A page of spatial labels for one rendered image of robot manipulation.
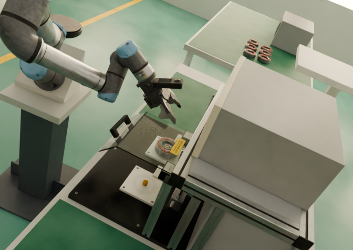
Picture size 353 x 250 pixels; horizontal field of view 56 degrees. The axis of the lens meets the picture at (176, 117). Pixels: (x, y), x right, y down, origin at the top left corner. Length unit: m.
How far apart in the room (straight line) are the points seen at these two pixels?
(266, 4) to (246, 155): 4.87
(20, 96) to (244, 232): 1.20
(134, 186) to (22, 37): 0.67
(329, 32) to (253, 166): 4.93
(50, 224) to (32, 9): 0.70
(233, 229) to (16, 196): 1.51
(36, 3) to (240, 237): 0.97
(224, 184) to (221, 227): 0.14
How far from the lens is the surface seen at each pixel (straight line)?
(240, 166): 1.05
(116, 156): 1.47
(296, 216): 1.08
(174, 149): 1.13
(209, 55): 2.73
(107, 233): 1.25
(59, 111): 1.69
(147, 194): 1.35
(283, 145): 0.98
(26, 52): 1.18
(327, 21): 5.82
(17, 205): 2.23
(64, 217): 1.28
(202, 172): 1.03
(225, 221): 1.07
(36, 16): 1.19
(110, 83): 1.31
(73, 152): 2.56
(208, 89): 2.22
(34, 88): 1.78
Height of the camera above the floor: 1.79
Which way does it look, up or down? 34 degrees down
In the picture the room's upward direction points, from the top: 21 degrees clockwise
